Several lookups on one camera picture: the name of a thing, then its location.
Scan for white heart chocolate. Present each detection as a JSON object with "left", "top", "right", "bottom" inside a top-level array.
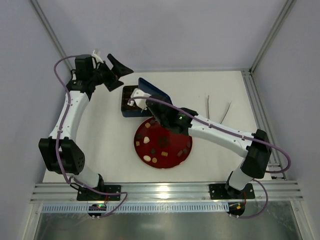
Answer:
[{"left": 143, "top": 136, "right": 150, "bottom": 144}]

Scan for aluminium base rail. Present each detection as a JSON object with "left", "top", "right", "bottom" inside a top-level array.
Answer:
[{"left": 30, "top": 180, "right": 303, "bottom": 217}]

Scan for right aluminium side rail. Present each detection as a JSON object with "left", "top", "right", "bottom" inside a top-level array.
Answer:
[{"left": 241, "top": 70, "right": 287, "bottom": 181}]

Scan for left mounting plate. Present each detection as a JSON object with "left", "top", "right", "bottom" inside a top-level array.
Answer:
[{"left": 76, "top": 185, "right": 121, "bottom": 202}]

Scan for blue chocolate box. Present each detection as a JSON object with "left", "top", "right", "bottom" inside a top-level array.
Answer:
[{"left": 120, "top": 85, "right": 152, "bottom": 118}]

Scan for round red plate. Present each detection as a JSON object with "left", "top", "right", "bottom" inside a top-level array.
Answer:
[{"left": 133, "top": 117, "right": 193, "bottom": 169}]

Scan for blue box lid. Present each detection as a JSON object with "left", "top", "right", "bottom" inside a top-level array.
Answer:
[{"left": 138, "top": 77, "right": 172, "bottom": 104}]

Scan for mounting plate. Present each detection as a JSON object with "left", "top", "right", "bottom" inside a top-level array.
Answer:
[
  {"left": 76, "top": 185, "right": 121, "bottom": 202},
  {"left": 208, "top": 183, "right": 256, "bottom": 200}
]

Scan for white oval chocolate bottom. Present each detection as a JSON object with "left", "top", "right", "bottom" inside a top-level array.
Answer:
[{"left": 143, "top": 155, "right": 151, "bottom": 162}]

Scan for right mounting plate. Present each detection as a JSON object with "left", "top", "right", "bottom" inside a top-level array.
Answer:
[{"left": 208, "top": 183, "right": 256, "bottom": 200}]

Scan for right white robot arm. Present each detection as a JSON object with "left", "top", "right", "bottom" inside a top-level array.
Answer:
[{"left": 145, "top": 95, "right": 272, "bottom": 199}]

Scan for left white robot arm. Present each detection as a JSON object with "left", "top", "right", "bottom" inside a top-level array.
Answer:
[{"left": 38, "top": 51, "right": 134, "bottom": 199}]

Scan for purple cable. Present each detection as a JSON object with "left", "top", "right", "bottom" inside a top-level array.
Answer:
[
  {"left": 127, "top": 96, "right": 292, "bottom": 220},
  {"left": 53, "top": 55, "right": 128, "bottom": 220}
]

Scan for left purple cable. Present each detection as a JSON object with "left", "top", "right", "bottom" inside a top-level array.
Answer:
[{"left": 53, "top": 55, "right": 128, "bottom": 220}]

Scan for metal tongs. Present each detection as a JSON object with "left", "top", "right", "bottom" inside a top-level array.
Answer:
[{"left": 205, "top": 94, "right": 233, "bottom": 124}]

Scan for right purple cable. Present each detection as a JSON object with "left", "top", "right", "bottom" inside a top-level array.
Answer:
[{"left": 127, "top": 96, "right": 292, "bottom": 220}]

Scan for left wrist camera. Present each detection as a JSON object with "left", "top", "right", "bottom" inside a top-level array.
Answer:
[{"left": 91, "top": 48, "right": 104, "bottom": 63}]

